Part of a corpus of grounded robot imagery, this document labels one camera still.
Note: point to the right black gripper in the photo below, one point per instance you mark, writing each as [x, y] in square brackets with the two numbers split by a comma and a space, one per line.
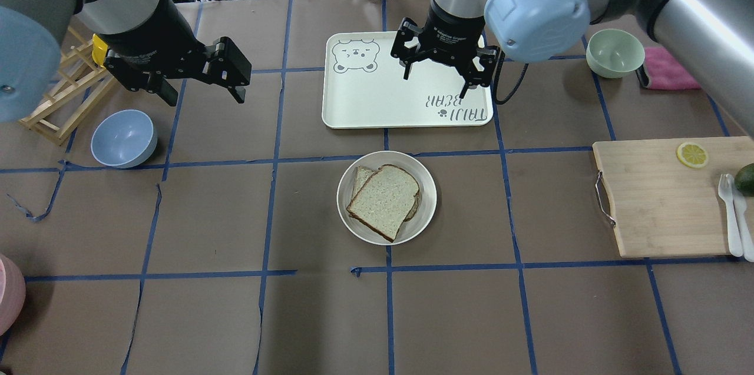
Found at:
[449, 30]

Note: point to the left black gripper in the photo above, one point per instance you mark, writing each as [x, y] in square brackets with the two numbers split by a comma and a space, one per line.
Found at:
[148, 35]

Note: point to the bread slice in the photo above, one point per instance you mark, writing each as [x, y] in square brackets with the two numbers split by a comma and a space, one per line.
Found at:
[384, 201]
[363, 173]

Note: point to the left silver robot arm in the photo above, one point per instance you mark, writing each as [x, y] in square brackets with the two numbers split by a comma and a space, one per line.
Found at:
[32, 34]

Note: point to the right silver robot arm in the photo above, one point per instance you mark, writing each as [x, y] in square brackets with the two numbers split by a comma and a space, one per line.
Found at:
[711, 39]

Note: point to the white round plate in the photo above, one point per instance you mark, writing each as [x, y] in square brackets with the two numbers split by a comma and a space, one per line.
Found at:
[411, 228]

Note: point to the bread slice under egg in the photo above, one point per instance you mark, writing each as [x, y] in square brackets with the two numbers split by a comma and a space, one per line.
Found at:
[363, 173]

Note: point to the blue bowl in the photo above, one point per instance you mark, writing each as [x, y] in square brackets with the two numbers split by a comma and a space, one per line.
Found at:
[125, 139]

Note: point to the cream bear tray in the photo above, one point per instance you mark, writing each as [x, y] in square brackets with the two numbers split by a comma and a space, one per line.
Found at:
[364, 87]

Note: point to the wooden rack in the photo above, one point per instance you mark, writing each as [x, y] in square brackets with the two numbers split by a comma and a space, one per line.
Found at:
[77, 75]

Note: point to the green bowl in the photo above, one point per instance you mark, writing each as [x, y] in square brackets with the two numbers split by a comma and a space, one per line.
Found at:
[614, 54]

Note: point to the pink cloth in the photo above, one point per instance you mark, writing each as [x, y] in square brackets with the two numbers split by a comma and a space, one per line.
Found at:
[661, 71]

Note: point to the wooden cutting board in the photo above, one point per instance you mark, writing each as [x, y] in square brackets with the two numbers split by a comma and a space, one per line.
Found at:
[662, 208]

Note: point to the lemon slice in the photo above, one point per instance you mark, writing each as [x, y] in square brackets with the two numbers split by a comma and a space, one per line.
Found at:
[692, 155]

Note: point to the pink bowl with ice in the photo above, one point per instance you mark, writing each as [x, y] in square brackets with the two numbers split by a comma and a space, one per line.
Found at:
[13, 293]

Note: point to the white plastic fork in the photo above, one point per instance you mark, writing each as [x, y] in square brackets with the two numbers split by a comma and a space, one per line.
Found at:
[725, 193]

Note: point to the green avocado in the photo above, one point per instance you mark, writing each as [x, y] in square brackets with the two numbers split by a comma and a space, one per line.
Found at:
[744, 180]

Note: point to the white plastic spoon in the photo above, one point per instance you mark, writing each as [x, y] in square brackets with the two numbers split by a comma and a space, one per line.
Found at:
[740, 206]

